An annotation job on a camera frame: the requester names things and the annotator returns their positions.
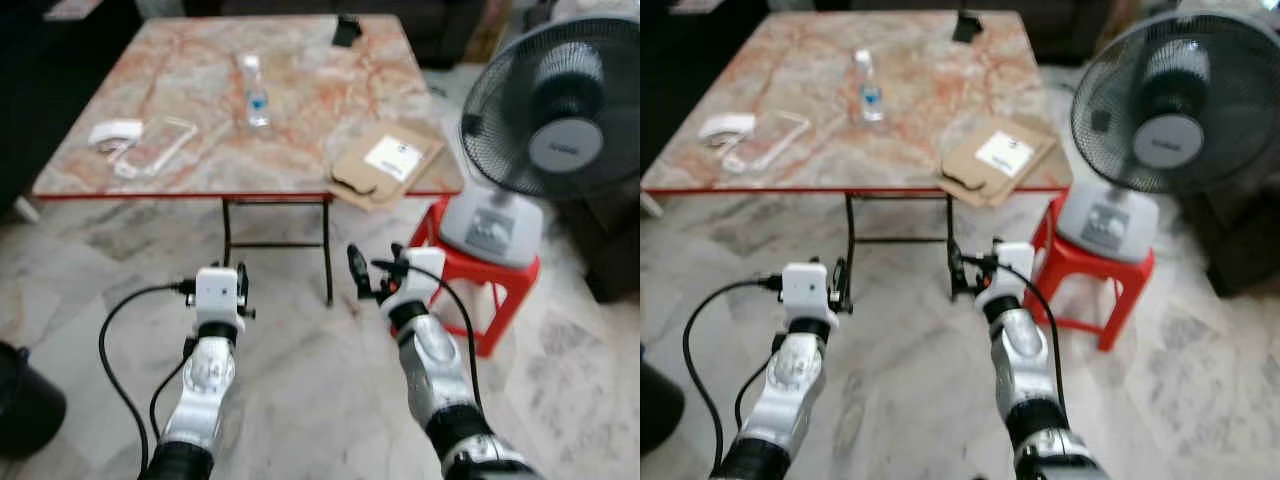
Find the black rubbish bin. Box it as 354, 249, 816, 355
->
640, 345, 687, 456
0, 341, 69, 461

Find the brown cardboard envelope white label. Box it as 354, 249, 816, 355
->
327, 120, 447, 213
938, 115, 1061, 209

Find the red plastic stool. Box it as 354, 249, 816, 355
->
408, 195, 542, 359
1028, 195, 1156, 353

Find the clear plastic water bottle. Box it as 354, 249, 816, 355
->
237, 52, 272, 129
853, 48, 887, 124

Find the small white case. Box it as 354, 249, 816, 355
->
87, 119, 145, 154
697, 112, 756, 147

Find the marble top folding table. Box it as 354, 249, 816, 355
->
641, 10, 1076, 301
30, 12, 466, 308

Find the dark cabinet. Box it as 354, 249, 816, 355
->
555, 185, 641, 301
1180, 180, 1280, 296

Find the black fan grey base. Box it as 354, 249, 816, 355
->
459, 14, 641, 269
1056, 10, 1280, 263

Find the dark sofa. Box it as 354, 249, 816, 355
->
810, 0, 1141, 66
185, 0, 501, 66
0, 0, 141, 216

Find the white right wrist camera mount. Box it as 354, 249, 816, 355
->
380, 246, 448, 321
975, 241, 1037, 313

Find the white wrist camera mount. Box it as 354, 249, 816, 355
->
193, 265, 248, 336
975, 241, 1037, 313
779, 261, 840, 333
380, 246, 448, 321

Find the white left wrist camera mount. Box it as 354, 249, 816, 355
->
193, 265, 248, 336
779, 261, 840, 333

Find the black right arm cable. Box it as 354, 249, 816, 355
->
372, 258, 485, 413
962, 255, 1069, 416

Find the short black left arm cable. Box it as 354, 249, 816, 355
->
149, 352, 193, 443
734, 352, 777, 433

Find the long black left arm cable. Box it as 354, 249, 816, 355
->
682, 277, 784, 476
97, 282, 198, 476

